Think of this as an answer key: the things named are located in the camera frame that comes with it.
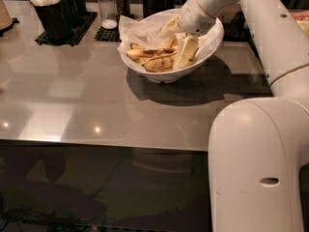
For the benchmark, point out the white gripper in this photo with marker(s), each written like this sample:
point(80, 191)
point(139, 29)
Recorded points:
point(192, 18)

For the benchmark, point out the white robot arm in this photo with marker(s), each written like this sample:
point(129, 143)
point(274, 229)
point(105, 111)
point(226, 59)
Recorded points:
point(257, 146)

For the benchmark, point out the upright yellow banana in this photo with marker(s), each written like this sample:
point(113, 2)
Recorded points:
point(172, 40)

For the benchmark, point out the white ceramic bowl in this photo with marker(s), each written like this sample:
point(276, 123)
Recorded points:
point(167, 76)

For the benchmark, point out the bottom yellow banana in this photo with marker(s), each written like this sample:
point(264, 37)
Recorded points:
point(162, 70)

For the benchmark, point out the spotted banana left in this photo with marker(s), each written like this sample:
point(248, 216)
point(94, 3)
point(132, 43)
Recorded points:
point(137, 53)

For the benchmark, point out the white paper liner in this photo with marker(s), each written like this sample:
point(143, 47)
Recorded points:
point(157, 45)

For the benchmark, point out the pepper shaker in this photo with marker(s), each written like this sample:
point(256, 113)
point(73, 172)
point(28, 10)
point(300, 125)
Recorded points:
point(122, 0)

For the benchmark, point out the black rubber mat small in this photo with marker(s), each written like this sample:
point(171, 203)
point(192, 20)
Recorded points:
point(109, 30)

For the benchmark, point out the salt shaker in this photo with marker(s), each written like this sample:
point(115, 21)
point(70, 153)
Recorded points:
point(107, 14)

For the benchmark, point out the black cup rear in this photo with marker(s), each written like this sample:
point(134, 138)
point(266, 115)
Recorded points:
point(70, 11)

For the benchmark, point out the black condiment rack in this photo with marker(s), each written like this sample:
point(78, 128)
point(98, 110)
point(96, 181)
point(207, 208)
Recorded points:
point(302, 19)

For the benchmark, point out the black cup with white cutlery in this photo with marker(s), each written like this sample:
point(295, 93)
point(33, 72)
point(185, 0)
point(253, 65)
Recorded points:
point(55, 28)

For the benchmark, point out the stack of paper cups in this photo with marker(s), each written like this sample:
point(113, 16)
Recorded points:
point(5, 18)

